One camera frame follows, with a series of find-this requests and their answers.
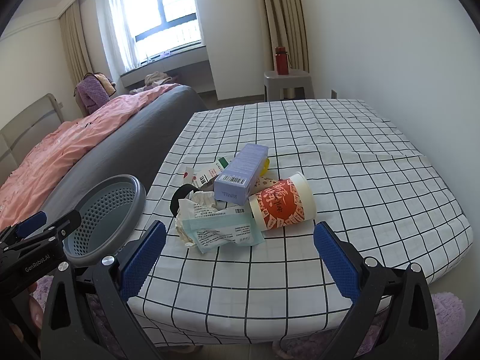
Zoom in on black strap loop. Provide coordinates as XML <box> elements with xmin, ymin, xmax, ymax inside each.
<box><xmin>169</xmin><ymin>184</ymin><xmax>202</xmax><ymax>216</ymax></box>

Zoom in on green white medicine box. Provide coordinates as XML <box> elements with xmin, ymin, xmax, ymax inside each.
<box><xmin>193</xmin><ymin>157</ymin><xmax>229</xmax><ymax>189</ymax></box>

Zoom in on beige curtain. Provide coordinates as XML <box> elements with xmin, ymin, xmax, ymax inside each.
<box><xmin>59</xmin><ymin>0</ymin><xmax>93</xmax><ymax>86</ymax></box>
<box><xmin>258</xmin><ymin>0</ymin><xmax>309</xmax><ymax>72</ymax></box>

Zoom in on white sheer curtain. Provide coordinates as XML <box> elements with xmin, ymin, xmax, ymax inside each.
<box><xmin>105</xmin><ymin>0</ymin><xmax>138</xmax><ymax>74</ymax></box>

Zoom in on red white paper cup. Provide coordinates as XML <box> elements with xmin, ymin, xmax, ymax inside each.
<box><xmin>249</xmin><ymin>172</ymin><xmax>317</xmax><ymax>232</ymax></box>

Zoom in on grey headboard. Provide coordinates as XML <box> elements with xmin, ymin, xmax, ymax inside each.
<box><xmin>1</xmin><ymin>94</ymin><xmax>64</xmax><ymax>183</ymax></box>

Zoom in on beige cloth on sill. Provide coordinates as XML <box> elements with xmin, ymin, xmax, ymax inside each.
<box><xmin>144</xmin><ymin>72</ymin><xmax>173</xmax><ymax>86</ymax></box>

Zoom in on grey plastic stool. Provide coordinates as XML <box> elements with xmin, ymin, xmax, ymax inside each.
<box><xmin>264</xmin><ymin>69</ymin><xmax>315</xmax><ymax>101</ymax></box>

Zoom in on red white snack packet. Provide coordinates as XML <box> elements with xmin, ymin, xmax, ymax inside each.
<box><xmin>250</xmin><ymin>176</ymin><xmax>278</xmax><ymax>195</ymax></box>

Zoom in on red water bottle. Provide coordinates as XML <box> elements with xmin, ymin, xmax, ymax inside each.
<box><xmin>275</xmin><ymin>46</ymin><xmax>289</xmax><ymax>76</ymax></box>

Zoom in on purple knitted bag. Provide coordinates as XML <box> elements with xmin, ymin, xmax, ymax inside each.
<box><xmin>74</xmin><ymin>73</ymin><xmax>110</xmax><ymax>116</ymax></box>

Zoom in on beige right curtain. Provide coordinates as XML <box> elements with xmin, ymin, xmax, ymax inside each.
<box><xmin>258</xmin><ymin>0</ymin><xmax>309</xmax><ymax>72</ymax></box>

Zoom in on tan bag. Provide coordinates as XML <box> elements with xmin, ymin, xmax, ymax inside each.
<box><xmin>95</xmin><ymin>73</ymin><xmax>116</xmax><ymax>96</ymax></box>

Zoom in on beige left curtain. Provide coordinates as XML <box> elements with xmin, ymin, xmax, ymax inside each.
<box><xmin>59</xmin><ymin>0</ymin><xmax>93</xmax><ymax>86</ymax></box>

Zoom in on grey perforated trash basket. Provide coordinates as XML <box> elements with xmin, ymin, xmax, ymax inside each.
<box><xmin>64</xmin><ymin>175</ymin><xmax>146</xmax><ymax>267</ymax></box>

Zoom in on grey bed mattress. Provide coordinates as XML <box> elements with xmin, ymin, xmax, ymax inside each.
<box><xmin>41</xmin><ymin>85</ymin><xmax>207</xmax><ymax>224</ymax></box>

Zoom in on lavender cardboard box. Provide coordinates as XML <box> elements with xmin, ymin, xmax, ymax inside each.
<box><xmin>213</xmin><ymin>143</ymin><xmax>269</xmax><ymax>206</ymax></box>

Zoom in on teal white wipes packet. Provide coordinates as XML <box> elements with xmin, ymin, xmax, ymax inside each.
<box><xmin>184</xmin><ymin>205</ymin><xmax>264</xmax><ymax>254</ymax></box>

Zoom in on yellow plastic lid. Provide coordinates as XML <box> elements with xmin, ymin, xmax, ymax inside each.
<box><xmin>259</xmin><ymin>158</ymin><xmax>270</xmax><ymax>177</ymax></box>

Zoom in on white paper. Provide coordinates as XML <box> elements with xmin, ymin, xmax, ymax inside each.
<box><xmin>175</xmin><ymin>191</ymin><xmax>226</xmax><ymax>252</ymax></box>

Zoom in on pink duvet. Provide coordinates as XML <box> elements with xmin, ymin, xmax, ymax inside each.
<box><xmin>1</xmin><ymin>84</ymin><xmax>177</xmax><ymax>229</ymax></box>

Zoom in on left hand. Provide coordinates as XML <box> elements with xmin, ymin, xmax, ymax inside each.
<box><xmin>10</xmin><ymin>282</ymin><xmax>44</xmax><ymax>350</ymax></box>

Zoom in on window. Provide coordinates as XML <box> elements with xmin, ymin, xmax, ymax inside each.
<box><xmin>123</xmin><ymin>0</ymin><xmax>202</xmax><ymax>63</ymax></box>

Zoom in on white red sachet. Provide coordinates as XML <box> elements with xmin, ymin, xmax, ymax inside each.
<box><xmin>183</xmin><ymin>166</ymin><xmax>203</xmax><ymax>188</ymax></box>

